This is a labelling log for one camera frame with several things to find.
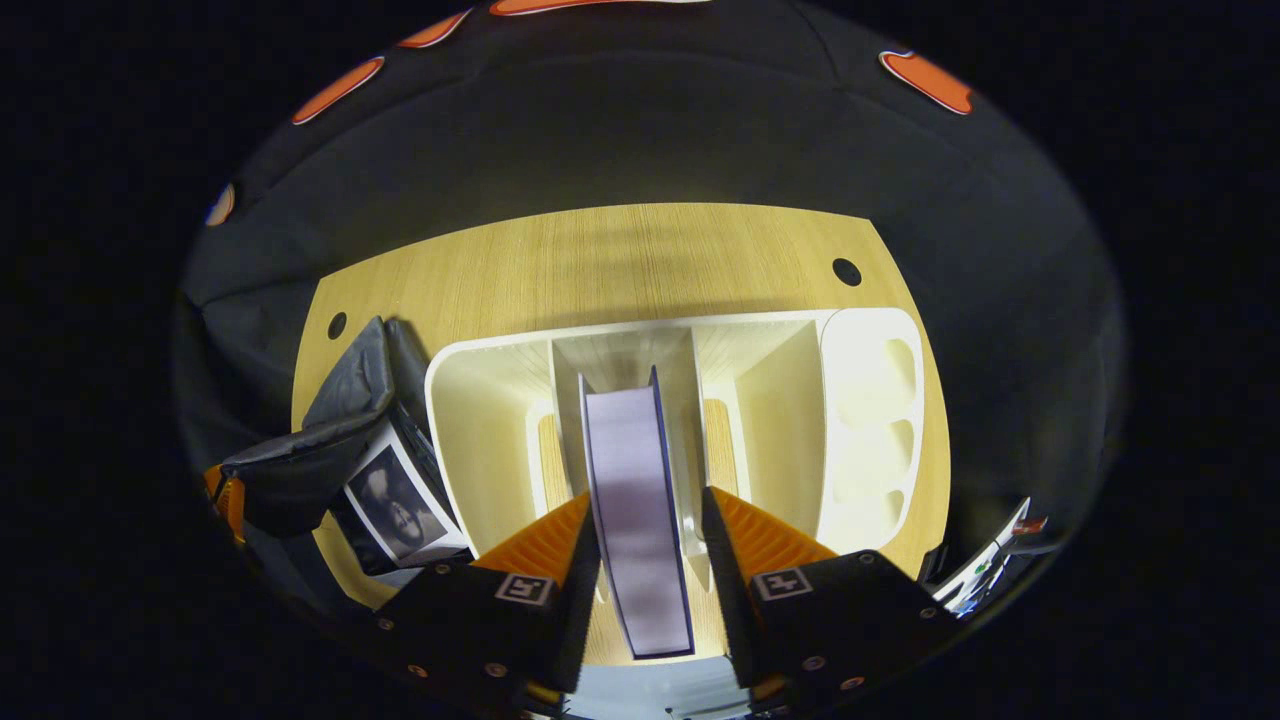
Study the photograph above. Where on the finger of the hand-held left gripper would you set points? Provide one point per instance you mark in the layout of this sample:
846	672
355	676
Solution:
228	495

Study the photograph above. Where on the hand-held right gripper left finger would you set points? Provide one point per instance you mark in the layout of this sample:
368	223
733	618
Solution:
578	600

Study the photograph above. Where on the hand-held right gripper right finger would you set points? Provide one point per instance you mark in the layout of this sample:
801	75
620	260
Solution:
730	580

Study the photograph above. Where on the grey schoolbag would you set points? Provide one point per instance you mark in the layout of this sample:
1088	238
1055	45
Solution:
300	470

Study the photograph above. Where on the blue spine book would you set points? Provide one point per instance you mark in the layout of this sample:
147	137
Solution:
640	520

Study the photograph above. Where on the white bookshelf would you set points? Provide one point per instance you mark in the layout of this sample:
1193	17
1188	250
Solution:
480	440

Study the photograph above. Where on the white equipment table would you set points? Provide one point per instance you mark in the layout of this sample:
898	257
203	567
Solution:
985	570

